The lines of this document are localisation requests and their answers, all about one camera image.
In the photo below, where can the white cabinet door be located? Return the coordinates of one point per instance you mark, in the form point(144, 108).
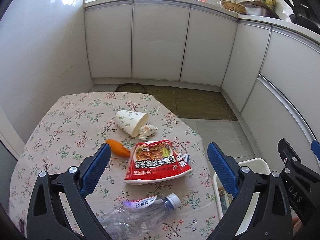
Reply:
point(160, 42)
point(246, 65)
point(207, 47)
point(110, 40)

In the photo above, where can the green yellow packet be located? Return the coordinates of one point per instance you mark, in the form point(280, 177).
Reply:
point(268, 1)

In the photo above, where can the white paper cup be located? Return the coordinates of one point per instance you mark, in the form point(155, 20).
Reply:
point(130, 122)

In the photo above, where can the orange peel piece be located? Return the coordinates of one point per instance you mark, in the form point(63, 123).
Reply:
point(117, 148)

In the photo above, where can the red snack bag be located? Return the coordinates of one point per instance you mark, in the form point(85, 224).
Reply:
point(155, 162)

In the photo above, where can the white kitchen countertop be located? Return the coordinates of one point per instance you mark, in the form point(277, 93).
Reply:
point(175, 1)

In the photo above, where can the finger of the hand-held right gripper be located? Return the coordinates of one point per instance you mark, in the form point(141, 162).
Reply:
point(316, 148)
point(290, 152)

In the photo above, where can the metal tray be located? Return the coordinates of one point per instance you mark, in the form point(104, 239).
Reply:
point(260, 11)

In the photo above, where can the wicker basket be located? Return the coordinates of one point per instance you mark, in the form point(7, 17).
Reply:
point(233, 6)

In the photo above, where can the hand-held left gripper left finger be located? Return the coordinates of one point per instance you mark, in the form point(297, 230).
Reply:
point(96, 170)

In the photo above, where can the white cabinet drawer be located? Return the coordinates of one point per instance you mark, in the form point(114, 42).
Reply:
point(270, 120)
point(292, 75)

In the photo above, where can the round woven mat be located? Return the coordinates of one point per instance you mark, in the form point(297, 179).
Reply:
point(130, 87)

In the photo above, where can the olive floor mat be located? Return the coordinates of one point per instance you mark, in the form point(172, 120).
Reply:
point(205, 105)
point(160, 95)

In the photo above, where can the white tissue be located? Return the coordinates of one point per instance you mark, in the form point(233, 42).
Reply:
point(147, 132)

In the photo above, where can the black frying pan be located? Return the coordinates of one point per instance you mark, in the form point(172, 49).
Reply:
point(302, 21)

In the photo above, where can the floral tablecloth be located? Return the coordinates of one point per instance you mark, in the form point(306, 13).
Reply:
point(62, 135)

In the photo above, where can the clear plastic bottle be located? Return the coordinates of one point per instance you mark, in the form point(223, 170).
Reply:
point(140, 210)

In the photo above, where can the white trash bin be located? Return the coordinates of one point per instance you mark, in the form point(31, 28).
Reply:
point(252, 163)

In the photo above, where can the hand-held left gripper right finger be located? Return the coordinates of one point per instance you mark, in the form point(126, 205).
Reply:
point(222, 172)

